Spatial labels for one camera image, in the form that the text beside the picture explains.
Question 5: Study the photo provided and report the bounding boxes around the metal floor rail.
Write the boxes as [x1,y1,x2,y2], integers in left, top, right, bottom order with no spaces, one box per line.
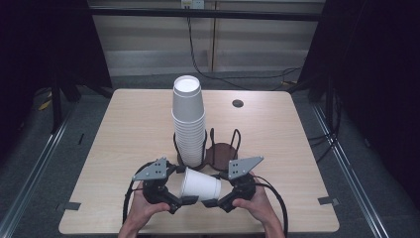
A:
[311,102,392,238]
[0,107,78,238]

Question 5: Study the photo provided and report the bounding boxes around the white wall socket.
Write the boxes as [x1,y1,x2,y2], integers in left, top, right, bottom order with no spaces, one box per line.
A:
[180,0,206,10]

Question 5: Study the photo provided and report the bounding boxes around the person's right hand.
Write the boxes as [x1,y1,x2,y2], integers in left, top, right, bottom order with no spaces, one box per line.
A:
[232,171,275,230]

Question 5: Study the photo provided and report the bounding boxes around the black power cable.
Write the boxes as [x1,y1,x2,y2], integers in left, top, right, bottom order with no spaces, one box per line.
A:
[186,8,303,81]
[186,8,293,92]

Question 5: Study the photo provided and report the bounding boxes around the single white paper cup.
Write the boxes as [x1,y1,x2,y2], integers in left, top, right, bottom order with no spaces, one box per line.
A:
[179,167,223,203]

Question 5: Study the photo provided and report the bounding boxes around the stack of white paper cups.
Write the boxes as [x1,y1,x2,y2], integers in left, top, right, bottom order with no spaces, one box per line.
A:
[170,74,207,169]

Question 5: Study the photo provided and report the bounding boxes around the grey tape piece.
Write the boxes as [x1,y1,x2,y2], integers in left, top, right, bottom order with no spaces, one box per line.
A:
[54,200,82,213]
[317,195,341,207]

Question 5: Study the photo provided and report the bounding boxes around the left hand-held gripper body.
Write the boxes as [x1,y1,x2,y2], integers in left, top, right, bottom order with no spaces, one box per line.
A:
[132,157,183,215]

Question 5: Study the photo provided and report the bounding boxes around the person's left hand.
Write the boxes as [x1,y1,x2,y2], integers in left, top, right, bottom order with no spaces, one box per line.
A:
[126,189,171,230]

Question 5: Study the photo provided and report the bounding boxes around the black metal stand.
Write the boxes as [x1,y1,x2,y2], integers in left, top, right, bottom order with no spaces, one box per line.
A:
[324,77,335,137]
[50,73,64,135]

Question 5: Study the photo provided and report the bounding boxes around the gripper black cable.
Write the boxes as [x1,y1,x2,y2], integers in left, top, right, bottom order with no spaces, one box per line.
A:
[122,161,157,226]
[253,176,289,238]

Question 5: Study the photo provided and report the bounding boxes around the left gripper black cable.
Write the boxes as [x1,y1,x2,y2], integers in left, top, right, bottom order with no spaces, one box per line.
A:
[122,161,157,226]

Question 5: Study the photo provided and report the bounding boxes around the black curtain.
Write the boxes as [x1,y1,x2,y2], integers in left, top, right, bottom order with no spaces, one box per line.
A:
[0,0,113,100]
[297,0,420,186]

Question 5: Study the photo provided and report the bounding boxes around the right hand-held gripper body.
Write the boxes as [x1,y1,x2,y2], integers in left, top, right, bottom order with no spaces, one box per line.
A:
[217,156,265,214]

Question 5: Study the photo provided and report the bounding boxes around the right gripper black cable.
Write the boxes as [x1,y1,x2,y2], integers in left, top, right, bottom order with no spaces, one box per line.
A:
[253,176,289,238]

